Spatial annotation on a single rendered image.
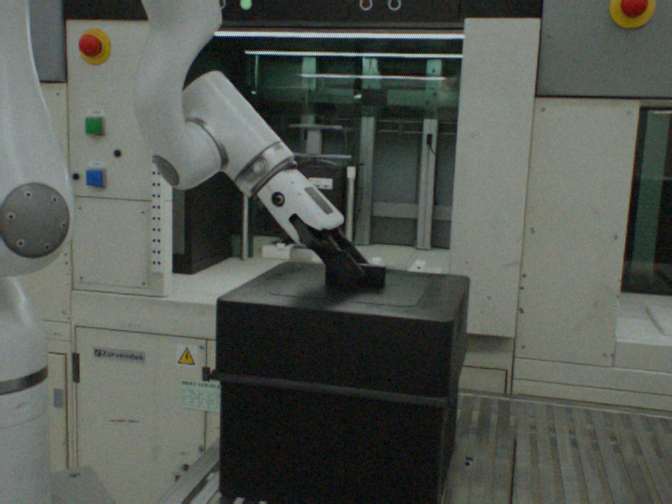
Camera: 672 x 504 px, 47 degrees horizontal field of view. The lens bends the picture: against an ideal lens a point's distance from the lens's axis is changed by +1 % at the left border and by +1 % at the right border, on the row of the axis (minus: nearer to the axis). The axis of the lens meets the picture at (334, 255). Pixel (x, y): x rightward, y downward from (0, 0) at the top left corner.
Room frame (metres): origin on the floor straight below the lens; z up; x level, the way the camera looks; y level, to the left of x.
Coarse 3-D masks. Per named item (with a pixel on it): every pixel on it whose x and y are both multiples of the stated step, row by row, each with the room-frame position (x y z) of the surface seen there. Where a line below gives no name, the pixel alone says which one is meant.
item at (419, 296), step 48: (240, 288) 0.96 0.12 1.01; (288, 288) 0.97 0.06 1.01; (336, 288) 0.98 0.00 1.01; (384, 288) 0.99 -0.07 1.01; (432, 288) 1.01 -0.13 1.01; (240, 336) 0.89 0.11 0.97; (288, 336) 0.88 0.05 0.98; (336, 336) 0.86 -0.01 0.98; (384, 336) 0.85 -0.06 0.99; (432, 336) 0.84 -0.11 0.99; (288, 384) 0.87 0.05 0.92; (336, 384) 0.86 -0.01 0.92; (384, 384) 0.85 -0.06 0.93; (432, 384) 0.84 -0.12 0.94
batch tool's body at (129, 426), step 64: (64, 0) 1.53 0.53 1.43; (128, 0) 1.50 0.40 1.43; (256, 0) 1.45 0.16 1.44; (320, 0) 1.42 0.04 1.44; (384, 0) 1.39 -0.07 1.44; (448, 0) 1.37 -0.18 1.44; (512, 0) 1.35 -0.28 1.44; (128, 64) 1.51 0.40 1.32; (192, 64) 2.01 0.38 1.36; (256, 64) 1.97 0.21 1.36; (320, 64) 1.93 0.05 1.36; (384, 64) 1.90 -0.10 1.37; (448, 64) 1.87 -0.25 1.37; (512, 64) 1.30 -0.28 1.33; (128, 128) 1.51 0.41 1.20; (512, 128) 1.29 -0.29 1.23; (128, 192) 1.51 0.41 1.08; (192, 192) 1.74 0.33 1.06; (512, 192) 1.29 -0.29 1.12; (128, 256) 1.51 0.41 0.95; (192, 256) 1.74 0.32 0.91; (256, 256) 2.01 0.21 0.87; (384, 256) 2.08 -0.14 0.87; (448, 256) 2.12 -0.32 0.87; (512, 256) 1.29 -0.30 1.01; (128, 320) 1.50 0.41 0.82; (192, 320) 1.47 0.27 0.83; (512, 320) 1.29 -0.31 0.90; (128, 384) 1.50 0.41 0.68; (128, 448) 1.50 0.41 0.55; (192, 448) 1.47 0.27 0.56
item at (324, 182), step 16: (304, 128) 2.12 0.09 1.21; (320, 128) 2.05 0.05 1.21; (336, 128) 2.04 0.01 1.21; (320, 144) 2.06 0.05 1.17; (304, 176) 1.96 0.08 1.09; (320, 176) 1.95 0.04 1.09; (336, 176) 1.94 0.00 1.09; (336, 192) 1.94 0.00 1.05; (336, 208) 1.94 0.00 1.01; (272, 224) 1.98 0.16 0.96; (288, 240) 2.01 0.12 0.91
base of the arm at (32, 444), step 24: (48, 384) 0.80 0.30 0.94; (0, 408) 0.73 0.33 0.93; (24, 408) 0.75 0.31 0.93; (48, 408) 0.80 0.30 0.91; (0, 432) 0.73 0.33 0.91; (24, 432) 0.75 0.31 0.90; (48, 432) 0.79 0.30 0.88; (0, 456) 0.73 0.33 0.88; (24, 456) 0.75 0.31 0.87; (48, 456) 0.79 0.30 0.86; (0, 480) 0.73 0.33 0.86; (24, 480) 0.75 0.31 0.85; (48, 480) 0.79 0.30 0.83
